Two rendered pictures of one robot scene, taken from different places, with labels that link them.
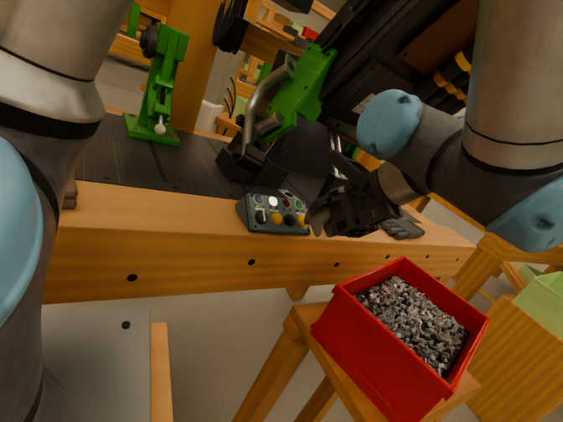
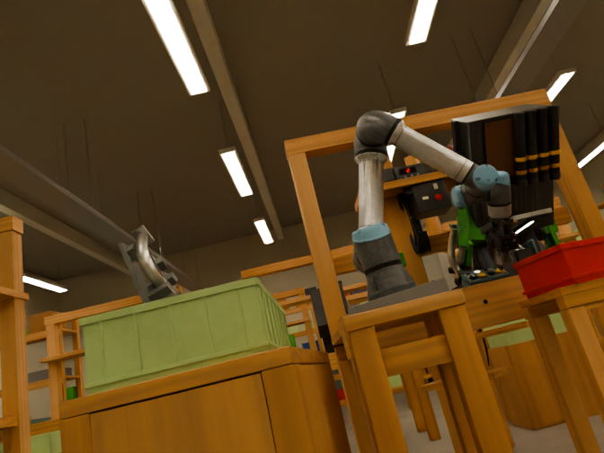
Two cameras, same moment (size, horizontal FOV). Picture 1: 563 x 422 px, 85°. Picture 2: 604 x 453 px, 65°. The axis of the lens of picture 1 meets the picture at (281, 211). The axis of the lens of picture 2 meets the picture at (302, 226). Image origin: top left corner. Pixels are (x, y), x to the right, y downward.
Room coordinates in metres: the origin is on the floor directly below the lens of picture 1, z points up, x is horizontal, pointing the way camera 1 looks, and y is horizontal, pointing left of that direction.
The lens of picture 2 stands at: (-1.21, -0.52, 0.72)
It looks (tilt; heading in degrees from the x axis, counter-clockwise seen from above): 18 degrees up; 35
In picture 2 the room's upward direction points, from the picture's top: 13 degrees counter-clockwise
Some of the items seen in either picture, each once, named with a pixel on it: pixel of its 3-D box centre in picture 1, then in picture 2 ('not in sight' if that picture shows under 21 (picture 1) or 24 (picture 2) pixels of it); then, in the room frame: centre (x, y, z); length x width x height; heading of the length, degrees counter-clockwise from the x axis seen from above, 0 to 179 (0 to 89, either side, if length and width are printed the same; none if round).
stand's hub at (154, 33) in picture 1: (147, 41); not in sight; (0.77, 0.46, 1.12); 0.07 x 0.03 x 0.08; 40
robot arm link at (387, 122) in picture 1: (415, 139); (471, 192); (0.38, -0.11, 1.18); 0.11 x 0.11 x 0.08; 36
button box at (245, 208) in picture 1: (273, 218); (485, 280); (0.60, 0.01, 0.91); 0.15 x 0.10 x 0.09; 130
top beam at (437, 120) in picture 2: not in sight; (417, 125); (1.18, 0.24, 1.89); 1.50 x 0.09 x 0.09; 130
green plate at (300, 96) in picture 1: (307, 89); (470, 228); (0.85, 0.07, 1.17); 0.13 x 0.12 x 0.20; 130
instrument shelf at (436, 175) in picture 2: not in sight; (440, 182); (1.15, 0.22, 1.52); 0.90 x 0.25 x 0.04; 130
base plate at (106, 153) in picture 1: (279, 177); not in sight; (0.95, 0.05, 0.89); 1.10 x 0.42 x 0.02; 130
